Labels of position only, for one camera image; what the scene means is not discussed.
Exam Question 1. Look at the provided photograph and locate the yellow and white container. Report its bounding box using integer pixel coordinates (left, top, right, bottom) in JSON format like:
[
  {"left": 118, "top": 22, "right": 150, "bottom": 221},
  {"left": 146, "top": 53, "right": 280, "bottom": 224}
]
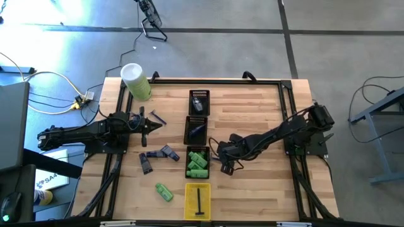
[{"left": 33, "top": 189, "right": 54, "bottom": 206}]

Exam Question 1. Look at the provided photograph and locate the black side desk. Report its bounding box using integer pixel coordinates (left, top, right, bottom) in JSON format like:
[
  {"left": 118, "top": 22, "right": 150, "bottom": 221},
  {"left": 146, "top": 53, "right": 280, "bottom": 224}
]
[{"left": 0, "top": 148, "right": 83, "bottom": 223}]

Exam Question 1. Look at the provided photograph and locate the grey metal table frame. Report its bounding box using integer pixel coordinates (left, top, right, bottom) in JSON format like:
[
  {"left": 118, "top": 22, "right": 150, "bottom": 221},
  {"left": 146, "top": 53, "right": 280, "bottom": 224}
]
[{"left": 348, "top": 86, "right": 404, "bottom": 185}]

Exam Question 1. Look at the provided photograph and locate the white printed cardboard box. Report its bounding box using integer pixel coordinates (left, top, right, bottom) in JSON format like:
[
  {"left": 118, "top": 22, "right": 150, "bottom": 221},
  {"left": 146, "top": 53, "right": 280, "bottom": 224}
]
[{"left": 33, "top": 148, "right": 70, "bottom": 192}]

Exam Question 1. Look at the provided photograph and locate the black fan power cable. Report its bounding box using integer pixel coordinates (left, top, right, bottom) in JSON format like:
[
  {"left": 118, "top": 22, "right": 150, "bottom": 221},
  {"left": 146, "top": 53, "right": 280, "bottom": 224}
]
[{"left": 85, "top": 3, "right": 143, "bottom": 95}]

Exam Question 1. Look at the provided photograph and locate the cream floor cable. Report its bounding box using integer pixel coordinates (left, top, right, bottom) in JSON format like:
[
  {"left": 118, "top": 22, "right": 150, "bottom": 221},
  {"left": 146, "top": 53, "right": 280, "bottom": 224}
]
[{"left": 0, "top": 52, "right": 88, "bottom": 115}]

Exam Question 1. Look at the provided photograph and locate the green wipes canister white lid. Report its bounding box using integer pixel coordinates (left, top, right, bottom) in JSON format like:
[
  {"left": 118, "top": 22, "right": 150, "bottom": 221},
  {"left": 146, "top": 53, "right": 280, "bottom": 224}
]
[{"left": 120, "top": 62, "right": 152, "bottom": 102}]

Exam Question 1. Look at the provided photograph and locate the black computer mouse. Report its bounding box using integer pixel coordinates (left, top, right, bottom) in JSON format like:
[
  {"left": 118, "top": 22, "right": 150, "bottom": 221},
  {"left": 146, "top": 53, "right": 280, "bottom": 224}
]
[{"left": 0, "top": 191, "right": 23, "bottom": 223}]

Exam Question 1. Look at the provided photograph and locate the grey computer monitor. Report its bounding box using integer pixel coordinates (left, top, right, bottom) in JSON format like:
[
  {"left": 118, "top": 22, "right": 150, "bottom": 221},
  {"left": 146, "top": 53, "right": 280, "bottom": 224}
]
[{"left": 0, "top": 81, "right": 31, "bottom": 173}]

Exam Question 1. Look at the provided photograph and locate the black aluminium table frame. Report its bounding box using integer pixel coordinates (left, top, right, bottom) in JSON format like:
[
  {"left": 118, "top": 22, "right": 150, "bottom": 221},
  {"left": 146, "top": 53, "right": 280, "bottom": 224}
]
[{"left": 74, "top": 77, "right": 340, "bottom": 221}]

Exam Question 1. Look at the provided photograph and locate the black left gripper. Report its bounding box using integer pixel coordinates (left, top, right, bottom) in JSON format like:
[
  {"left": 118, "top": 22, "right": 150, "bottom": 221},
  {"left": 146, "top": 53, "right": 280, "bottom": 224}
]
[{"left": 128, "top": 106, "right": 163, "bottom": 148}]

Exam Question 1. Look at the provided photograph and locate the grey Dove roll-on deodorant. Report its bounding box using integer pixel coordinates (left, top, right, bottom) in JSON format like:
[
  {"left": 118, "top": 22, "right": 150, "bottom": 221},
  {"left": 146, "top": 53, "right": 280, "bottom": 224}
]
[{"left": 192, "top": 96, "right": 204, "bottom": 114}]

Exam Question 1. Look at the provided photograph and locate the black floor fan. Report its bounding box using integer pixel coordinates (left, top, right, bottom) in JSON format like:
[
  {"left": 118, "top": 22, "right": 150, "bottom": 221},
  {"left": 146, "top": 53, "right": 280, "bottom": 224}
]
[{"left": 134, "top": 0, "right": 169, "bottom": 42}]

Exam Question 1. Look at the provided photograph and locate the black floor bar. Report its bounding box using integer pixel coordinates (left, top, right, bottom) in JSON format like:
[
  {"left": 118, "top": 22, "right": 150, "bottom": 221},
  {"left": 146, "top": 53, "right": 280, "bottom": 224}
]
[{"left": 0, "top": 65, "right": 35, "bottom": 74}]

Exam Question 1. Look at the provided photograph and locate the yellow slotted plastic basket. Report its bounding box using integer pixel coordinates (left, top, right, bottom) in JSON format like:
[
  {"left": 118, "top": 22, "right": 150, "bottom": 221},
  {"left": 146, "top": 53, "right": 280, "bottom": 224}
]
[{"left": 184, "top": 182, "right": 211, "bottom": 221}]

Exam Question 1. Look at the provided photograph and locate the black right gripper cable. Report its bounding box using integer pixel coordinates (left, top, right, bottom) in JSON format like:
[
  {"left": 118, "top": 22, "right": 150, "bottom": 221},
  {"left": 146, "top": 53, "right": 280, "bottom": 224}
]
[{"left": 207, "top": 136, "right": 223, "bottom": 158}]

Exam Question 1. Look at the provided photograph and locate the black slotted plastic basket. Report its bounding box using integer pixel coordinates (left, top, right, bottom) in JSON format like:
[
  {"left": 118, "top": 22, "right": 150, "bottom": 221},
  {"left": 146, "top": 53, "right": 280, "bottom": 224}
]
[
  {"left": 188, "top": 90, "right": 211, "bottom": 117},
  {"left": 185, "top": 145, "right": 211, "bottom": 180},
  {"left": 184, "top": 115, "right": 208, "bottom": 146}
]

